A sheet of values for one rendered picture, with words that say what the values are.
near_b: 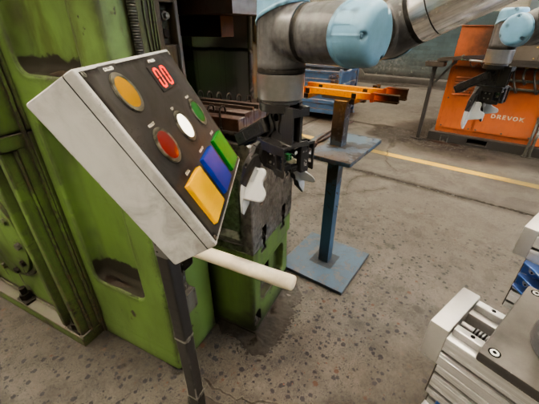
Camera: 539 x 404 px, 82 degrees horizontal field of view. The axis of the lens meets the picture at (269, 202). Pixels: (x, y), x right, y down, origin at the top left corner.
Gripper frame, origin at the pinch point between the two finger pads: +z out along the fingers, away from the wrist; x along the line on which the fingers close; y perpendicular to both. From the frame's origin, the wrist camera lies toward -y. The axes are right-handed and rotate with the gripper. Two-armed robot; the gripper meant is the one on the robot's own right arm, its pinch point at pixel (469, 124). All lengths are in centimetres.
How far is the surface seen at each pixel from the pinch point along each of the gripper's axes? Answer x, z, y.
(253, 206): -70, 25, -35
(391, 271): 16, 93, -22
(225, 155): -93, -7, -11
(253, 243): -70, 41, -35
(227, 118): -72, -5, -46
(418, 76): 633, 73, -357
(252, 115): -62, -4, -46
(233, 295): -75, 73, -45
